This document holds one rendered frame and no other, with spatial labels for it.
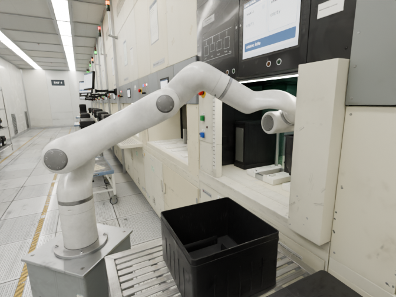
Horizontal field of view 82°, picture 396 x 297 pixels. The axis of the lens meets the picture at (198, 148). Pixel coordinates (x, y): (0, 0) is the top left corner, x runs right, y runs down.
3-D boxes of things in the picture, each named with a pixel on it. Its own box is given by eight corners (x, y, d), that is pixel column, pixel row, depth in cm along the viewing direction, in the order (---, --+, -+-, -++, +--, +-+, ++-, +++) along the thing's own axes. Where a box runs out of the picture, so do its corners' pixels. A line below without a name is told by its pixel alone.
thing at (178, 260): (227, 236, 93) (228, 196, 90) (277, 283, 68) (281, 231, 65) (161, 256, 81) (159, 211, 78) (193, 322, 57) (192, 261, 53)
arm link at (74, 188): (50, 207, 80) (40, 139, 75) (73, 187, 98) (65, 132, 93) (86, 204, 81) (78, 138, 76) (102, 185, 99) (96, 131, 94)
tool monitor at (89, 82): (84, 95, 385) (81, 73, 378) (115, 95, 408) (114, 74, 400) (85, 95, 349) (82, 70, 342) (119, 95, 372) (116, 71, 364)
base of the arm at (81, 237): (40, 253, 84) (33, 206, 80) (81, 226, 102) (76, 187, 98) (82, 263, 78) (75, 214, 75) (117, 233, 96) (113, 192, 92)
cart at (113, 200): (75, 188, 356) (71, 158, 346) (110, 181, 381) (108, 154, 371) (78, 214, 273) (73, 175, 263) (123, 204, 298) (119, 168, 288)
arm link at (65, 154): (70, 170, 89) (48, 185, 73) (52, 143, 86) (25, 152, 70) (184, 111, 89) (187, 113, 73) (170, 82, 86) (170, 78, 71)
